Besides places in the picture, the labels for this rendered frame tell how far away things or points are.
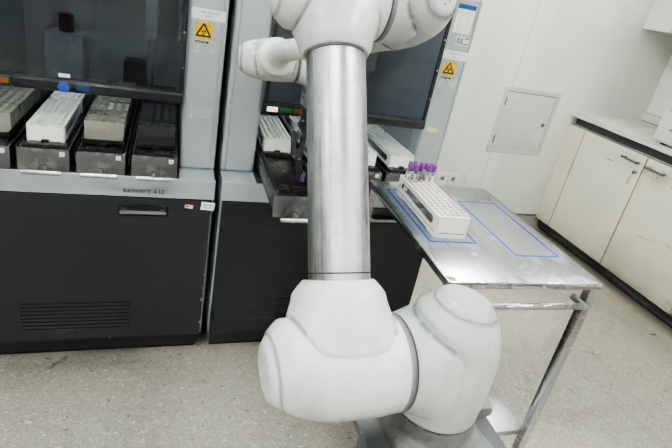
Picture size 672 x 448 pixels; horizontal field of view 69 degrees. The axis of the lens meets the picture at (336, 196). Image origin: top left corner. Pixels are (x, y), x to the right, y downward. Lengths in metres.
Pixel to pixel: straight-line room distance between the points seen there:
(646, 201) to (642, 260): 0.35
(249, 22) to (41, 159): 0.74
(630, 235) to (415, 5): 2.75
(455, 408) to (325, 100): 0.53
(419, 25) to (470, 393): 0.61
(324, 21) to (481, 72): 2.53
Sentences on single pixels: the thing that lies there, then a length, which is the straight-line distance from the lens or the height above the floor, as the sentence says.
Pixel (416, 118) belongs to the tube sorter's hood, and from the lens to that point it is 1.86.
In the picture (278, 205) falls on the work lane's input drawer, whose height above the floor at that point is 0.78.
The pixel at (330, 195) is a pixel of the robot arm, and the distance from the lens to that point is 0.76.
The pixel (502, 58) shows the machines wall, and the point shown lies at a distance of 3.36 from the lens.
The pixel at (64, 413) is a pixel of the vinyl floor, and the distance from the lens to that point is 1.92.
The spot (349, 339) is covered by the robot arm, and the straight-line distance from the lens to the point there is 0.73.
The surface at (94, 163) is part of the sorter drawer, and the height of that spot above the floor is 0.77.
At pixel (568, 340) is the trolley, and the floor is 0.64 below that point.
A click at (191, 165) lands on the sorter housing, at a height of 0.75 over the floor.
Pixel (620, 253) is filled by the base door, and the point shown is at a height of 0.22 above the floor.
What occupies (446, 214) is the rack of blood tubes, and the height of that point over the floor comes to 0.88.
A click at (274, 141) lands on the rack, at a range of 1.75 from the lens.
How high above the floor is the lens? 1.39
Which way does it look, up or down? 23 degrees down
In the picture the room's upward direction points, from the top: 11 degrees clockwise
